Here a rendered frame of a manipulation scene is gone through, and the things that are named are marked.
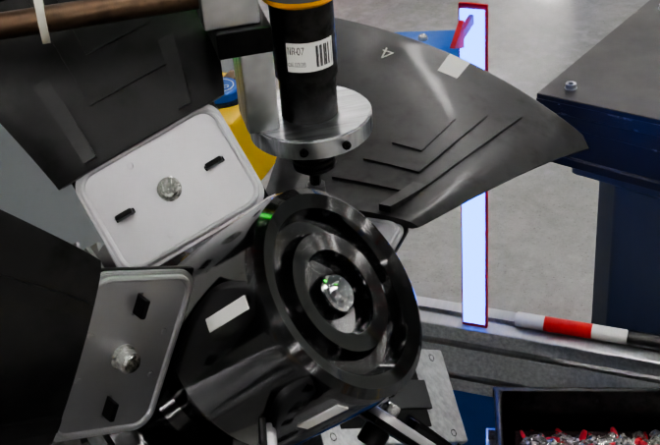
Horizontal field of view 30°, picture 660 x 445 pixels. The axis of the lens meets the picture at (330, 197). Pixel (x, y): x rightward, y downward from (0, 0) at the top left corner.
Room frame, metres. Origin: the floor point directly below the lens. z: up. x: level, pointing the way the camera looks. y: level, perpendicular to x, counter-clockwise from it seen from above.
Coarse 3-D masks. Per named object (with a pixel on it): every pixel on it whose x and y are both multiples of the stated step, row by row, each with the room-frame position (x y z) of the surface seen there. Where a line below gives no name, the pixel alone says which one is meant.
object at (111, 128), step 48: (48, 0) 0.63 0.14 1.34; (0, 48) 0.62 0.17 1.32; (48, 48) 0.62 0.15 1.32; (96, 48) 0.62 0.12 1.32; (144, 48) 0.62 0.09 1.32; (192, 48) 0.62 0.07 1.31; (0, 96) 0.60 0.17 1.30; (48, 96) 0.60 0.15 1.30; (96, 96) 0.60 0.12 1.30; (144, 96) 0.60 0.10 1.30; (192, 96) 0.60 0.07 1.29; (48, 144) 0.59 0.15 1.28; (96, 144) 0.59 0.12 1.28
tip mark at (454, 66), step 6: (450, 54) 0.85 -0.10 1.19; (450, 60) 0.84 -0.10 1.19; (456, 60) 0.84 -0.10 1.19; (462, 60) 0.85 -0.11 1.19; (444, 66) 0.83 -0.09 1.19; (450, 66) 0.83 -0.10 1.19; (456, 66) 0.83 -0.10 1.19; (462, 66) 0.84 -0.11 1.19; (444, 72) 0.82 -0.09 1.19; (450, 72) 0.82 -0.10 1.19; (456, 72) 0.83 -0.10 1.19; (462, 72) 0.83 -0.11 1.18
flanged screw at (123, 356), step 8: (128, 344) 0.47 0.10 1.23; (120, 352) 0.47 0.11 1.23; (128, 352) 0.47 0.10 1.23; (112, 360) 0.47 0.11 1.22; (120, 360) 0.46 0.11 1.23; (128, 360) 0.46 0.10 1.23; (136, 360) 0.47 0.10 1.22; (120, 368) 0.46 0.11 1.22; (128, 368) 0.47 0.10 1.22; (136, 368) 0.47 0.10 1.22
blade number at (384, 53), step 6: (378, 42) 0.85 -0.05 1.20; (378, 48) 0.84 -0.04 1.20; (384, 48) 0.84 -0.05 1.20; (390, 48) 0.84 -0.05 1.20; (396, 48) 0.84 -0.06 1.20; (402, 48) 0.85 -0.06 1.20; (372, 54) 0.83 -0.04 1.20; (378, 54) 0.83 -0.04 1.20; (384, 54) 0.83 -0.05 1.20; (390, 54) 0.84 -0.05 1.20; (396, 54) 0.84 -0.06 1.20; (378, 60) 0.83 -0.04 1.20; (384, 60) 0.83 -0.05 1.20; (390, 60) 0.83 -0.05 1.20; (396, 60) 0.83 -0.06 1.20
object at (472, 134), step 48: (432, 48) 0.85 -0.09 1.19; (384, 96) 0.78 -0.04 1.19; (432, 96) 0.78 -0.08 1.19; (480, 96) 0.80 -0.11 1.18; (528, 96) 0.82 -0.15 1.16; (384, 144) 0.71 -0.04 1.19; (432, 144) 0.72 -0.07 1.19; (480, 144) 0.73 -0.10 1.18; (528, 144) 0.74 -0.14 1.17; (576, 144) 0.77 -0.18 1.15; (336, 192) 0.66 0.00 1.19; (384, 192) 0.66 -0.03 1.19; (432, 192) 0.66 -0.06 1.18; (480, 192) 0.67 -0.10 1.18
